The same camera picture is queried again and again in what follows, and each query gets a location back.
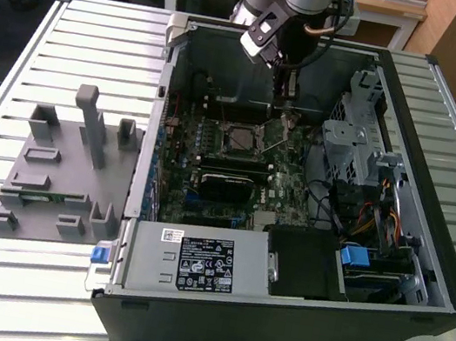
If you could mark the black graphics card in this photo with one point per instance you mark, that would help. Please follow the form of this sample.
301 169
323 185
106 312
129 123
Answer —
225 187

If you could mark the green PC motherboard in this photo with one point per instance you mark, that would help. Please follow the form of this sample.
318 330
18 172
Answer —
288 177

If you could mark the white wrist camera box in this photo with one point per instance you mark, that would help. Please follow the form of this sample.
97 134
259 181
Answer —
264 27

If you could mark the black RAM slot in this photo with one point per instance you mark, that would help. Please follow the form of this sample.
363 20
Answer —
232 171
233 163

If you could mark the blue plastic latch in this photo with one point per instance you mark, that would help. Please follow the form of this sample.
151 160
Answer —
99 255

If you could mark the silver power supply unit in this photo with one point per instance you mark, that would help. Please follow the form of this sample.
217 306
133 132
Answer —
151 254

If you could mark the black open PC case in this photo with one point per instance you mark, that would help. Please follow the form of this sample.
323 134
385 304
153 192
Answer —
313 336

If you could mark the metal drive cage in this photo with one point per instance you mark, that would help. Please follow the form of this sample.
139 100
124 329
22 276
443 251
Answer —
345 133

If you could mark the CPU socket with metal frame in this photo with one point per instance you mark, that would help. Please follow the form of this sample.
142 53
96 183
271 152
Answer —
223 136

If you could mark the blue disk carrier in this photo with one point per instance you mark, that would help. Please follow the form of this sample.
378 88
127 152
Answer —
355 257

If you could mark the green RAM stick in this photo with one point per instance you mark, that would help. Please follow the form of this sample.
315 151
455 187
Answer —
57 199

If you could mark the grey parts rack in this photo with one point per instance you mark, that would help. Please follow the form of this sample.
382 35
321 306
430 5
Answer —
52 192

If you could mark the silver chipset heatsink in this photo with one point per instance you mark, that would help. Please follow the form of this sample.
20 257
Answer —
264 221

